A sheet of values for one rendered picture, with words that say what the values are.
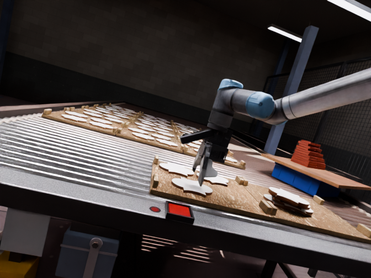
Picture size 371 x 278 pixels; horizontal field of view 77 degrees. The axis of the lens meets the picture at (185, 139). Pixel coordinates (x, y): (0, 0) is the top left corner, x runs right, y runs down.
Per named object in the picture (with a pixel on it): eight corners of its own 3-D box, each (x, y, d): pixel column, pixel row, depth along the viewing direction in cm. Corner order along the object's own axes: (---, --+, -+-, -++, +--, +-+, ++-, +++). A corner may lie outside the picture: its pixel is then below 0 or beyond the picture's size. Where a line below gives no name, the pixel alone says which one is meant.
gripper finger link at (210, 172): (217, 187, 73) (220, 160, 77) (199, 182, 72) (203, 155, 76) (213, 190, 75) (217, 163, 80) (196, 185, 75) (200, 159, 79)
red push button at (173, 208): (189, 222, 62) (191, 217, 62) (168, 217, 61) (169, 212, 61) (187, 211, 68) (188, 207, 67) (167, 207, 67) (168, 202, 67)
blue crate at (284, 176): (339, 197, 147) (345, 183, 146) (315, 197, 129) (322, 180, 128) (295, 177, 172) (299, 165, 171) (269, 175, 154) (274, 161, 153)
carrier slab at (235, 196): (270, 221, 77) (271, 217, 77) (149, 193, 71) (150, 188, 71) (236, 183, 111) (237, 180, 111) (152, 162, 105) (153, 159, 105)
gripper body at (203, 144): (223, 165, 78) (235, 131, 76) (199, 159, 77) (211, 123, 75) (217, 159, 86) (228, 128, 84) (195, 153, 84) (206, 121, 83)
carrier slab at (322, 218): (374, 245, 83) (376, 241, 83) (270, 220, 77) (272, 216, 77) (312, 202, 118) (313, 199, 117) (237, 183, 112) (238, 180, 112)
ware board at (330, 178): (371, 190, 147) (372, 187, 147) (338, 188, 119) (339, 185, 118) (299, 162, 188) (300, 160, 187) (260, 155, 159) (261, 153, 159)
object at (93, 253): (105, 301, 59) (122, 238, 57) (48, 292, 57) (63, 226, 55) (113, 269, 71) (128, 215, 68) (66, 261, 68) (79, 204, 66)
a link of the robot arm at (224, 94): (236, 79, 71) (216, 76, 78) (224, 113, 73) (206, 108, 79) (250, 86, 77) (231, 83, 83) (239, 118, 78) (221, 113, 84)
